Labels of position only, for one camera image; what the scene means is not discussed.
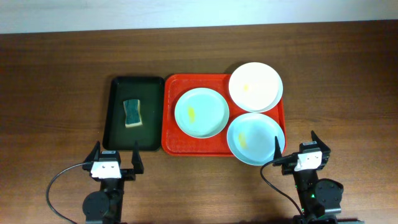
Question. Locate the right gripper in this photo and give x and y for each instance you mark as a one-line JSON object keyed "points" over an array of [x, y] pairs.
{"points": [[325, 150]]}

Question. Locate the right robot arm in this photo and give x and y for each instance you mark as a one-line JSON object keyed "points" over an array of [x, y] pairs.
{"points": [[319, 198]]}

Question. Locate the red plastic tray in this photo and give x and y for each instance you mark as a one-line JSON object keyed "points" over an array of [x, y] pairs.
{"points": [[173, 140]]}

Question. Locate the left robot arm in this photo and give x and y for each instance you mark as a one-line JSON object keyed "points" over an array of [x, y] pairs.
{"points": [[105, 205]]}

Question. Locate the black rectangular tray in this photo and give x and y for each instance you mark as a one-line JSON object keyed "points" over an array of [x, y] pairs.
{"points": [[150, 92]]}

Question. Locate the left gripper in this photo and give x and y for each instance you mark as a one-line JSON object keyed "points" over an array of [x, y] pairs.
{"points": [[127, 173]]}

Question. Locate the green and yellow sponge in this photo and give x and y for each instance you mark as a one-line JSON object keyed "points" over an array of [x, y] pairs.
{"points": [[132, 109]]}

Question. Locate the white plate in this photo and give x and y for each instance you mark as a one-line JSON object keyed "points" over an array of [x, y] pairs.
{"points": [[255, 87]]}

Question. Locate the light blue plate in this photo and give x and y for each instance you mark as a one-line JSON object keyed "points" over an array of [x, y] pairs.
{"points": [[251, 138]]}

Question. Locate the light green plate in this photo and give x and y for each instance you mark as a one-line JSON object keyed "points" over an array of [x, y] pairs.
{"points": [[201, 113]]}

